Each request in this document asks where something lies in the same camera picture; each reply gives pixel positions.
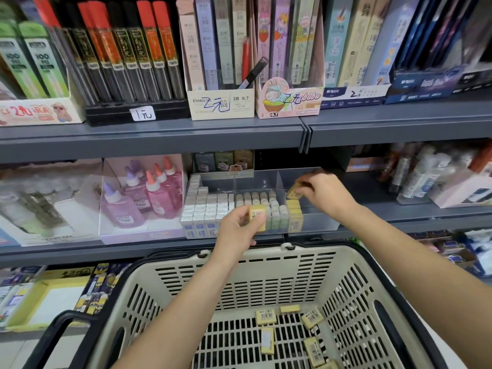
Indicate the person's left hand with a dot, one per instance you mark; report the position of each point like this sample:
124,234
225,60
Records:
234,238

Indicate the person's right hand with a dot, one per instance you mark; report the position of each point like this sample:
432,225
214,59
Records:
329,196

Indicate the rows of white erasers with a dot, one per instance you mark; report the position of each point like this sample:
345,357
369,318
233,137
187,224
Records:
204,207

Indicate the row of white green erasers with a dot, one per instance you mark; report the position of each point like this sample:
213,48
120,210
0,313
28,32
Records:
273,215

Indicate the beige shopping basket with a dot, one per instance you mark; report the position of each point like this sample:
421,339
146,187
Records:
269,276

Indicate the pile of erasers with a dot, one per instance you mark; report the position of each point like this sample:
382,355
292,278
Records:
307,334

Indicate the grey store shelves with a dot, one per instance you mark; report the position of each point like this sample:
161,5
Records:
154,138

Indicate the person's right forearm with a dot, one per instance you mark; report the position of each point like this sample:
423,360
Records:
427,280

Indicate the person's left forearm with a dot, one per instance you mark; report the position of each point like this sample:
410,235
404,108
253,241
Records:
181,323

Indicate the pink glue display box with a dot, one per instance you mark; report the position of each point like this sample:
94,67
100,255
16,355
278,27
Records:
138,234

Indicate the colourful pencil display box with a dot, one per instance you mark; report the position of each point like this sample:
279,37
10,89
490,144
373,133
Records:
290,100

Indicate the blue white display box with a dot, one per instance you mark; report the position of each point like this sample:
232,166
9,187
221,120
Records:
357,94

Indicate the white pencil display box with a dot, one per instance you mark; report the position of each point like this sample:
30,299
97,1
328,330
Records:
219,103

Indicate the white glue display box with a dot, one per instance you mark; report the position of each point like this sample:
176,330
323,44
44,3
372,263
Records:
77,223

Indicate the yellow empty display box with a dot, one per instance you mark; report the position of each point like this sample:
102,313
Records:
50,302

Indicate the white eraser display box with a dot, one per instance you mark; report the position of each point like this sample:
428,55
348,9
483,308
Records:
11,296

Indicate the cartoon print display box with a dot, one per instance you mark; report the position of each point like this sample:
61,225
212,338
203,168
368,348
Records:
38,111

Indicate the clear plastic divider tray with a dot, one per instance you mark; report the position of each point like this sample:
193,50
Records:
323,219

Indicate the translucent glue bottle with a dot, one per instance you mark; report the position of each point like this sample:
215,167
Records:
204,162
244,159
224,160

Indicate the pink glue bottle orange cap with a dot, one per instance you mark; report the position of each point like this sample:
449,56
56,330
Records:
177,174
160,200
171,184

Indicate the pink glue bottle purple cap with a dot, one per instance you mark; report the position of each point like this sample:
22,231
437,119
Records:
123,207
138,189

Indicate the dark blue yellow packets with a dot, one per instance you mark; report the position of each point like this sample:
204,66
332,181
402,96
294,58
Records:
100,288

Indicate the black pen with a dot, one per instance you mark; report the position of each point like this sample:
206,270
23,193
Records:
254,73

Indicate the white price label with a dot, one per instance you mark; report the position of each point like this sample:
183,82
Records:
142,113

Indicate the black lead tube display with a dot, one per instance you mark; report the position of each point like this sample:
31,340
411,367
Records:
131,110

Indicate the row of clear glue bottles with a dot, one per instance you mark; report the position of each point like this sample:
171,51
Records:
35,207

